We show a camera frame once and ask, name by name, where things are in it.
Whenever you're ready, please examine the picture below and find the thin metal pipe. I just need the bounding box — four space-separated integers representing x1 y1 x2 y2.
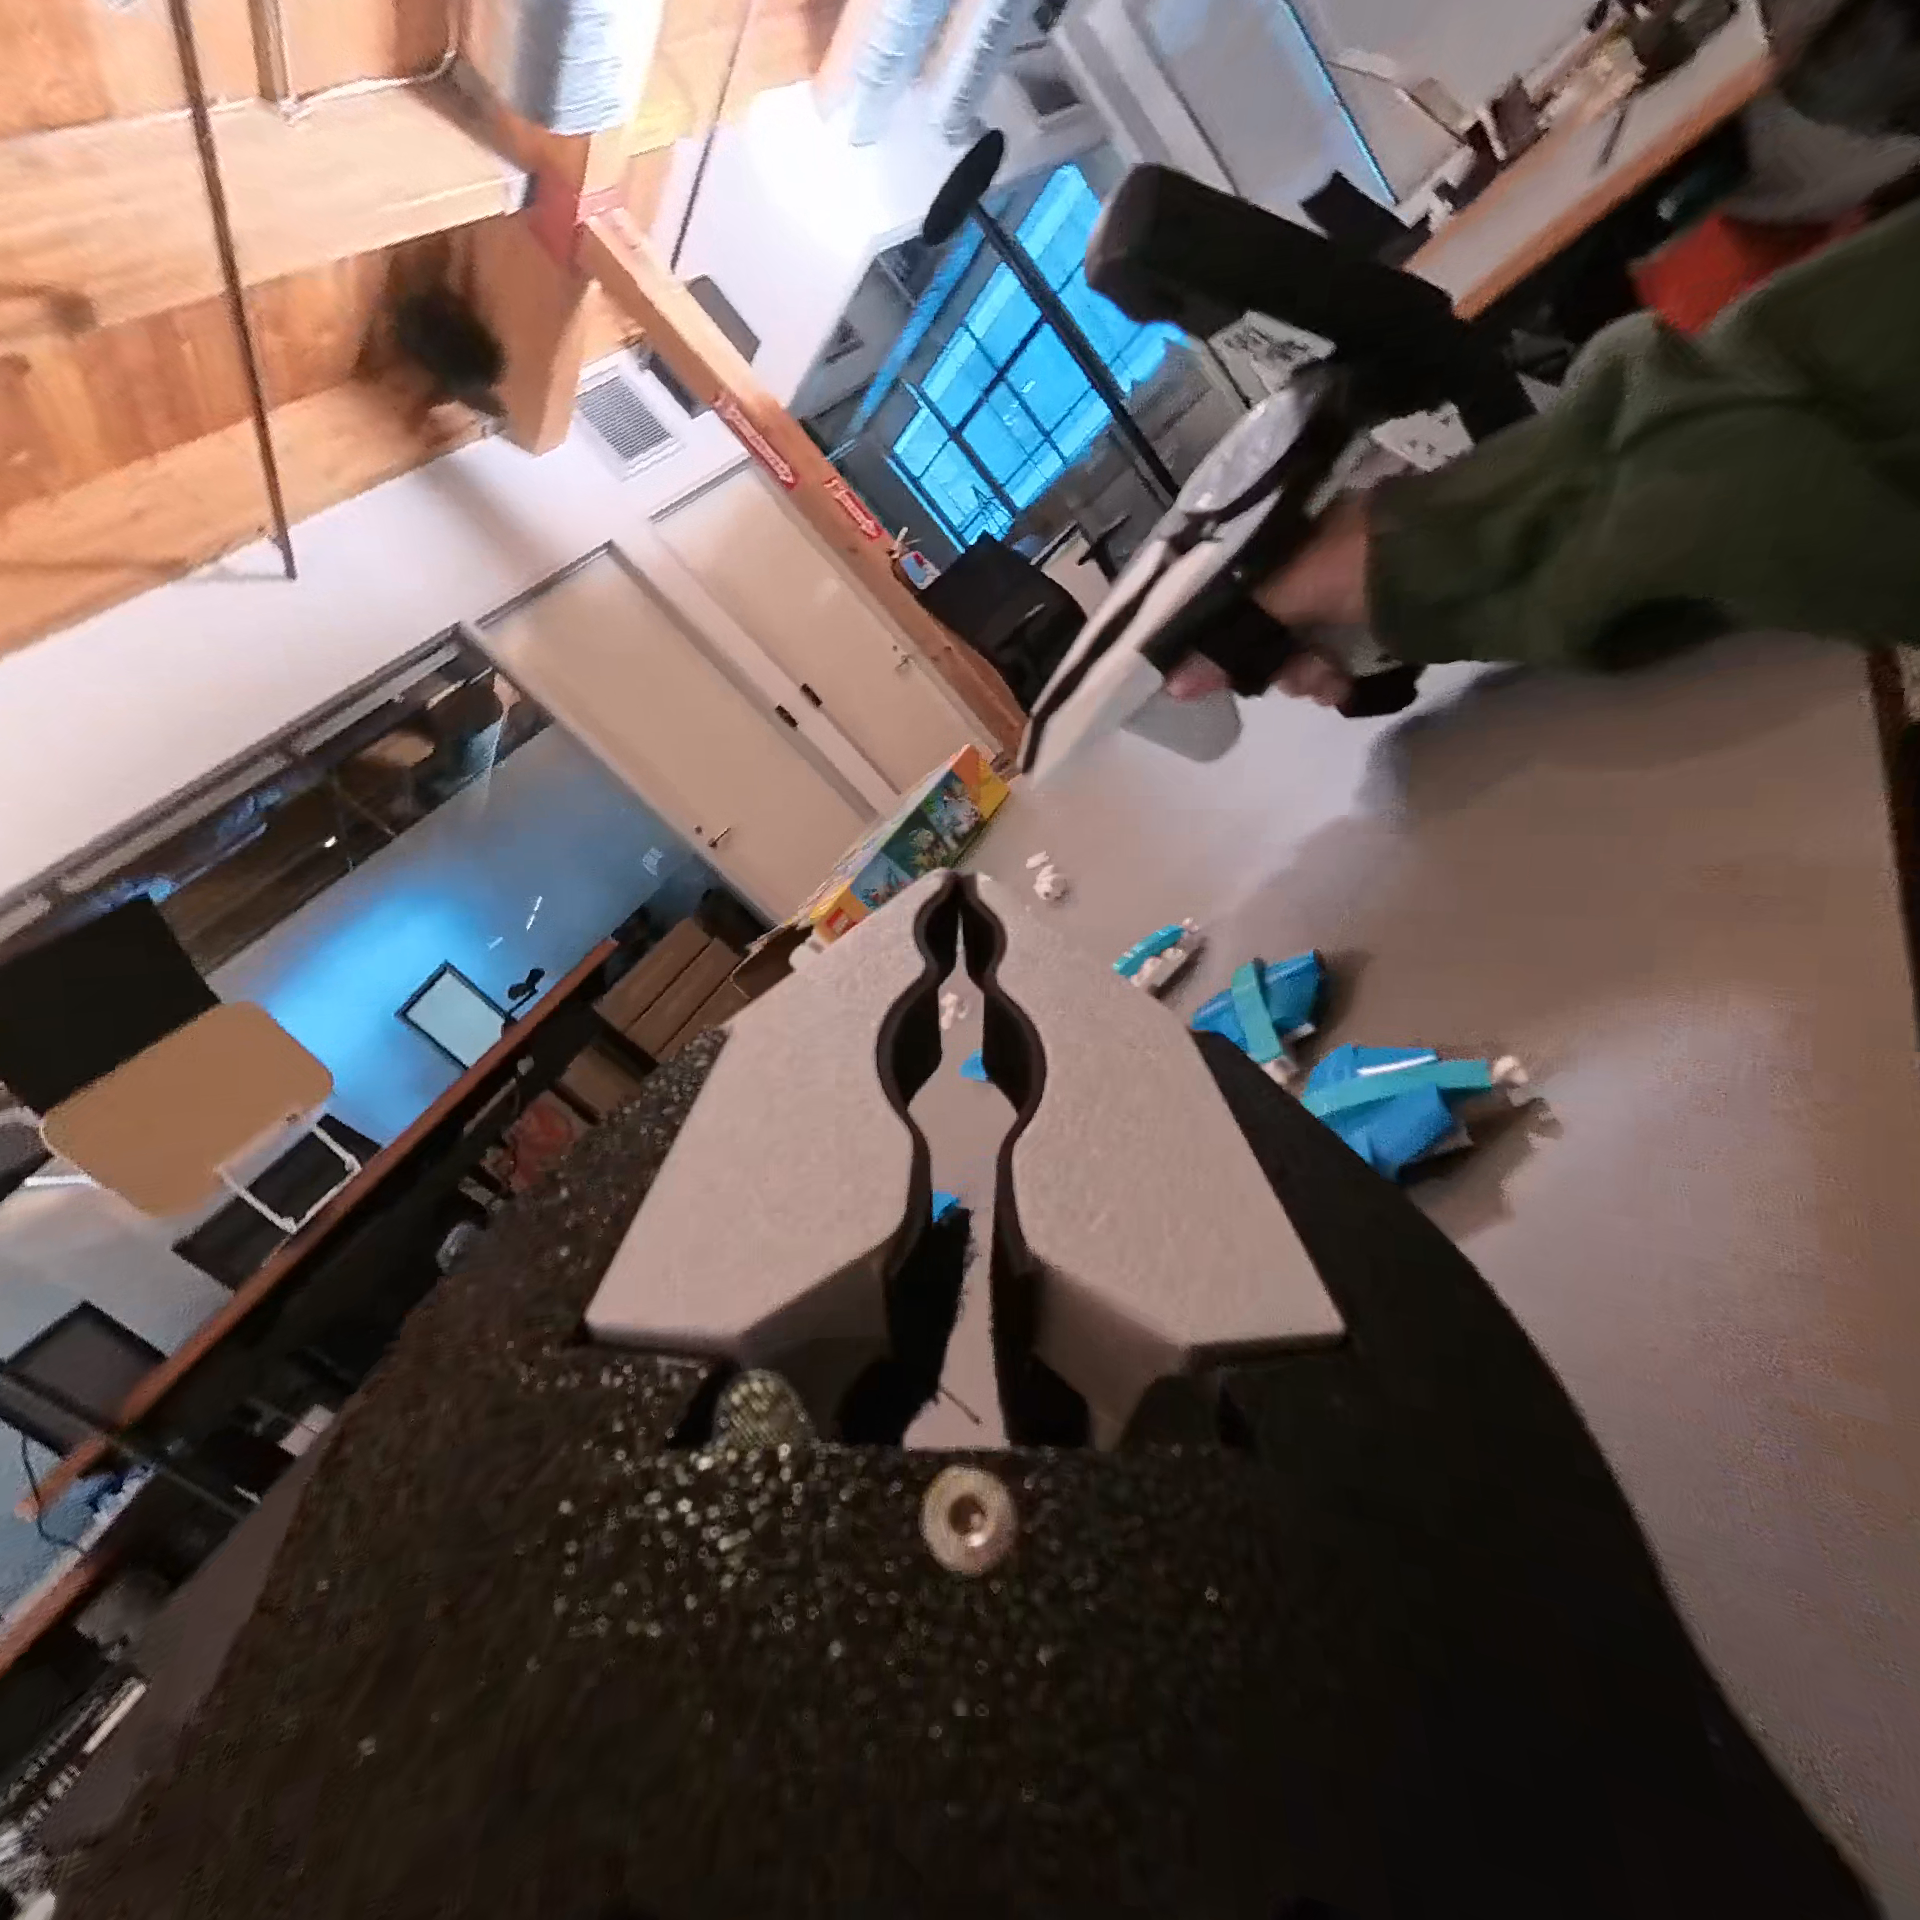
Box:
167 0 300 582

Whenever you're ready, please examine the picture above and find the colourful lego box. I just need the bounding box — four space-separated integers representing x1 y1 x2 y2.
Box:
806 746 1010 944

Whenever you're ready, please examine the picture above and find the orange bin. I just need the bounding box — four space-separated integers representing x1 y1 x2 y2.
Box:
1630 208 1808 337

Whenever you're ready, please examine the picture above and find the person's right hand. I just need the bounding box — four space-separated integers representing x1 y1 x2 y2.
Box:
1167 499 1378 710

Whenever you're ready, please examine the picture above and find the black keyboard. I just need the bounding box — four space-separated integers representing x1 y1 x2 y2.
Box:
0 1661 149 1840

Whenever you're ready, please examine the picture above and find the white door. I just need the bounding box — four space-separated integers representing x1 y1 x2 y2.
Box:
471 539 889 921
649 454 1002 816

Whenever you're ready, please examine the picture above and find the white air vent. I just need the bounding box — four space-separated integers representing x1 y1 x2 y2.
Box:
574 364 680 480

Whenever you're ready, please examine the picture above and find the long wooden desk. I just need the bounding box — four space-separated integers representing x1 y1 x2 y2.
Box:
0 938 620 1525

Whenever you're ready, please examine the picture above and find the open laptop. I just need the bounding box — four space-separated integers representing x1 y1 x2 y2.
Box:
0 1299 165 1453

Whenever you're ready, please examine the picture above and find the large blue lego assembly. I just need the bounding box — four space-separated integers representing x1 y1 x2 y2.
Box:
1298 1042 1540 1184

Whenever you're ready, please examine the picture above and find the person's green sleeved right forearm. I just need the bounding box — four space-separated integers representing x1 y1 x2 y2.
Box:
1361 202 1920 682

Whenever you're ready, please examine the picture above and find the black office chair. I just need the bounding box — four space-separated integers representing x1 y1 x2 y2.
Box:
918 536 1090 710

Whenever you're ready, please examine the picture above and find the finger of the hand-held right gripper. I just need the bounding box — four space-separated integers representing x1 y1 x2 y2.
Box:
1024 637 1180 777
1036 526 1201 707

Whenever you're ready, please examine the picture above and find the blue teal striped lego assembly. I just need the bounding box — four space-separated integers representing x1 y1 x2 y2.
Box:
1191 948 1333 1056

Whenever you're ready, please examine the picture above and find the wooden work table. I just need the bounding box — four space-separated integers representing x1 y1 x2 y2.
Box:
1407 11 1778 320

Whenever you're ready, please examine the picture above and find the round black lamp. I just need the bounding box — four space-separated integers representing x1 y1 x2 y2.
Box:
921 128 1010 245

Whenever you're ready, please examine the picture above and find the stack of cardboard boxes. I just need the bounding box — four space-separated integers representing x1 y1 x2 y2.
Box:
593 915 759 1058

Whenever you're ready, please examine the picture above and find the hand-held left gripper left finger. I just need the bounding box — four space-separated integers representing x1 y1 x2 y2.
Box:
584 873 961 1442

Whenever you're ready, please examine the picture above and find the black computer monitor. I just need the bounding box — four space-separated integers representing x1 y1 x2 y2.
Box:
0 896 222 1115

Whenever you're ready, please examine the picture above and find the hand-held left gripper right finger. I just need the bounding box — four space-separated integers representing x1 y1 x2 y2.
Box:
967 877 1344 1449

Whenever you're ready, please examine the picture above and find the large grid window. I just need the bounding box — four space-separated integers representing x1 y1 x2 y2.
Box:
887 163 1191 545

